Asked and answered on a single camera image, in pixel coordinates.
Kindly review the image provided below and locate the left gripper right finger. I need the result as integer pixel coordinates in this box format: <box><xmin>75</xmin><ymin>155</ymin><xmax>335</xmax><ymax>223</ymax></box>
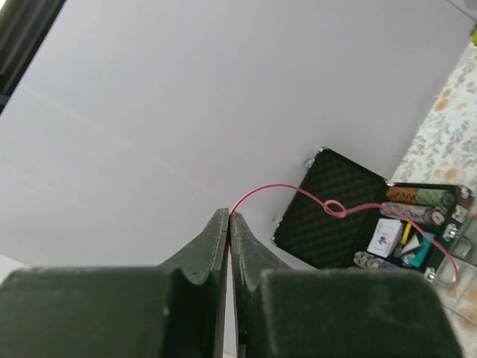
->
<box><xmin>230</xmin><ymin>213</ymin><xmax>463</xmax><ymax>357</ymax></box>

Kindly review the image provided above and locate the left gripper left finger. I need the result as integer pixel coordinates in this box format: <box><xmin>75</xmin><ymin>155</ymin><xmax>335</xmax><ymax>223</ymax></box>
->
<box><xmin>1</xmin><ymin>209</ymin><xmax>229</xmax><ymax>357</ymax></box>

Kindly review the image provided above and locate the pink thin wire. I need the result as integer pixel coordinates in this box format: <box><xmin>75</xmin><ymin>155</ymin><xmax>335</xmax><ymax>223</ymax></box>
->
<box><xmin>227</xmin><ymin>182</ymin><xmax>461</xmax><ymax>286</ymax></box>

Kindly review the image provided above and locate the purple poker chip row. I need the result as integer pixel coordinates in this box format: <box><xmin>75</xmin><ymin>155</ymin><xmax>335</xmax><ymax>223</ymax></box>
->
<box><xmin>353</xmin><ymin>251</ymin><xmax>399</xmax><ymax>269</ymax></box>

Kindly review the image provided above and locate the black poker chip case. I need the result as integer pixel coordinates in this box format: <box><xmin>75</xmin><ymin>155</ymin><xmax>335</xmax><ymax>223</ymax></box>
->
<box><xmin>272</xmin><ymin>148</ymin><xmax>474</xmax><ymax>272</ymax></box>

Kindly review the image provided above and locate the white playing card deck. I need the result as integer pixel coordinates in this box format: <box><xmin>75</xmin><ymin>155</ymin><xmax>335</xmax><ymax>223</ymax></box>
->
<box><xmin>367</xmin><ymin>218</ymin><xmax>404</xmax><ymax>258</ymax></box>

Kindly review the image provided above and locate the teal card box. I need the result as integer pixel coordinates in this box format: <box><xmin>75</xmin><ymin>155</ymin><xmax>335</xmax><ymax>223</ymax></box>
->
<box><xmin>407</xmin><ymin>233</ymin><xmax>432</xmax><ymax>269</ymax></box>

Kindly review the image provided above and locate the orange green chip row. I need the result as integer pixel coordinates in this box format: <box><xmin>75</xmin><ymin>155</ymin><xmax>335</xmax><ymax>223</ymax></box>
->
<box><xmin>385</xmin><ymin>186</ymin><xmax>454</xmax><ymax>207</ymax></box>

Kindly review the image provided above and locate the grey poker chip row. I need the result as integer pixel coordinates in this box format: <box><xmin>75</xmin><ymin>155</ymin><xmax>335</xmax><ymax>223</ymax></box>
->
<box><xmin>380</xmin><ymin>202</ymin><xmax>446</xmax><ymax>226</ymax></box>

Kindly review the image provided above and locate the clear plastic organizer box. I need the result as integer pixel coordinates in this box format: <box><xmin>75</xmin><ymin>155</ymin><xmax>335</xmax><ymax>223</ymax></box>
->
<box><xmin>432</xmin><ymin>219</ymin><xmax>476</xmax><ymax>324</ymax></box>

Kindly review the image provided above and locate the floral table mat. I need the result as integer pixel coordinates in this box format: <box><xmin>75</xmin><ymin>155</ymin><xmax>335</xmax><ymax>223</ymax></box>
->
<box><xmin>392</xmin><ymin>43</ymin><xmax>476</xmax><ymax>357</ymax></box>

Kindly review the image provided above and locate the colourful toy block train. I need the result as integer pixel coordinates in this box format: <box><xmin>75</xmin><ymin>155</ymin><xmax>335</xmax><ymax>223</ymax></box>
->
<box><xmin>471</xmin><ymin>29</ymin><xmax>477</xmax><ymax>46</ymax></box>

